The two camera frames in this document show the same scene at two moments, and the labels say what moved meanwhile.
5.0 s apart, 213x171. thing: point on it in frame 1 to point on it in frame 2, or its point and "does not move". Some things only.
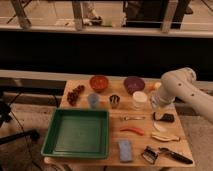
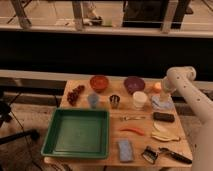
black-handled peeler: (175, 156) does not move
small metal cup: (114, 100) does not move
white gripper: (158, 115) to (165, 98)
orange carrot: (140, 132) does not move
